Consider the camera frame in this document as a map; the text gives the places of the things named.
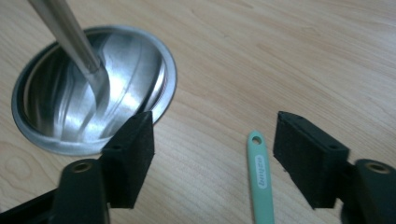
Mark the stainless steel bowl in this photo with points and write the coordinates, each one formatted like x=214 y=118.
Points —
x=74 y=93

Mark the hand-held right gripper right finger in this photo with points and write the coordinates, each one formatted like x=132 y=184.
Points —
x=308 y=161

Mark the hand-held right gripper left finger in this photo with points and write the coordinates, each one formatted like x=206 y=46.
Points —
x=130 y=161

